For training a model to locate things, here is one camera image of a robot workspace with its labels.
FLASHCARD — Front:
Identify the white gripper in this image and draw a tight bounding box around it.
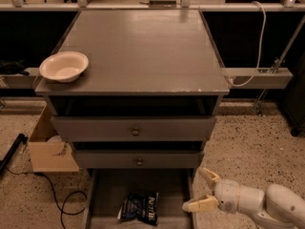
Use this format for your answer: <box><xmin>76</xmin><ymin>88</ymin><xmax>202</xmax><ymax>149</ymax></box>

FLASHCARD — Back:
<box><xmin>182</xmin><ymin>167</ymin><xmax>265</xmax><ymax>216</ymax></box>

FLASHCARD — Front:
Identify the blue chip bag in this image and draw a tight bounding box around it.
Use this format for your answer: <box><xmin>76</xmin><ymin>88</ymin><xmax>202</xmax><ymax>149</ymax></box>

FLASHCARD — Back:
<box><xmin>117</xmin><ymin>193</ymin><xmax>159</xmax><ymax>226</ymax></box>

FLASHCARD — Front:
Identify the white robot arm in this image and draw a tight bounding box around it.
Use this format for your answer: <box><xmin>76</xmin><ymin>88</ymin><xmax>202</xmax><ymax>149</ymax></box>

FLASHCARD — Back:
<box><xmin>182</xmin><ymin>168</ymin><xmax>305</xmax><ymax>229</ymax></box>

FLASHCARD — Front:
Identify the bottom grey drawer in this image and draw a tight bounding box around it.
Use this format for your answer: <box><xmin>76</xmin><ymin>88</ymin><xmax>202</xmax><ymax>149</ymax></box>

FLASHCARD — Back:
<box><xmin>82</xmin><ymin>169</ymin><xmax>197</xmax><ymax>229</ymax></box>

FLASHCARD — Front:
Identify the grey drawer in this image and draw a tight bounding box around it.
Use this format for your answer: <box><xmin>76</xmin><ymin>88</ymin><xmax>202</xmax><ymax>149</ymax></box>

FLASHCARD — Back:
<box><xmin>51</xmin><ymin>116</ymin><xmax>215</xmax><ymax>142</ymax></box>
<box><xmin>73</xmin><ymin>141</ymin><xmax>205</xmax><ymax>169</ymax></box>
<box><xmin>82</xmin><ymin>169</ymin><xmax>197</xmax><ymax>229</ymax></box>

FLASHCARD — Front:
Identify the middle grey drawer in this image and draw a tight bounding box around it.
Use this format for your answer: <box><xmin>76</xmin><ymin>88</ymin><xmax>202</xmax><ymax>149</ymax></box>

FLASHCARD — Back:
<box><xmin>73</xmin><ymin>141</ymin><xmax>205</xmax><ymax>169</ymax></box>

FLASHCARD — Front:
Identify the grey drawer cabinet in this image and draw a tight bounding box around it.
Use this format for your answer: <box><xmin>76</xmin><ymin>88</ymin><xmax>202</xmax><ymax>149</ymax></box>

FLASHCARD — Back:
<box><xmin>33</xmin><ymin>9</ymin><xmax>231</xmax><ymax>177</ymax></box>

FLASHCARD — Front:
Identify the top grey drawer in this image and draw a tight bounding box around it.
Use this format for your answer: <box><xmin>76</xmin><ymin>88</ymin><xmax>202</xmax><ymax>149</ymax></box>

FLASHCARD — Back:
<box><xmin>51</xmin><ymin>116</ymin><xmax>215</xmax><ymax>142</ymax></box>

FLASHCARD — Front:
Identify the cardboard box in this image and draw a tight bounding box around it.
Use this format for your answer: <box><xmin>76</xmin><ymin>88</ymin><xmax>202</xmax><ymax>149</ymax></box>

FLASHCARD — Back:
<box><xmin>28</xmin><ymin>107</ymin><xmax>79</xmax><ymax>173</ymax></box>

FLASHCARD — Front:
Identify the white bowl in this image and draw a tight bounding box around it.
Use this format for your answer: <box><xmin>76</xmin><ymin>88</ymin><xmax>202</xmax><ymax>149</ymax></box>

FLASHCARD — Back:
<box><xmin>39</xmin><ymin>52</ymin><xmax>89</xmax><ymax>83</ymax></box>

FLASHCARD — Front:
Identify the black bar on floor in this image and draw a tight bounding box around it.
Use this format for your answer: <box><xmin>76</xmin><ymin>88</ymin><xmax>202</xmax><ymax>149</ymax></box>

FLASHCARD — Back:
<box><xmin>0</xmin><ymin>134</ymin><xmax>28</xmax><ymax>176</ymax></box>

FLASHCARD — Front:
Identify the white hanging cable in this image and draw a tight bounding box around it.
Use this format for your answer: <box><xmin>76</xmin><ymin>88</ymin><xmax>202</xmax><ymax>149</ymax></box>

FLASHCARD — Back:
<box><xmin>228</xmin><ymin>0</ymin><xmax>268</xmax><ymax>88</ymax></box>

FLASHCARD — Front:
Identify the black floor cable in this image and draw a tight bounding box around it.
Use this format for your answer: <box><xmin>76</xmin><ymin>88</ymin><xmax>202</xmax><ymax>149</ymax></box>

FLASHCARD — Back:
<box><xmin>4</xmin><ymin>165</ymin><xmax>88</xmax><ymax>229</ymax></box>

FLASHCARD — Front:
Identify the black cloth on rail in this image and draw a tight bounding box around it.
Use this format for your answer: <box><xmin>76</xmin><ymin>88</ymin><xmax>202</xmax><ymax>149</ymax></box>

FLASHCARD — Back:
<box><xmin>0</xmin><ymin>60</ymin><xmax>30</xmax><ymax>75</ymax></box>

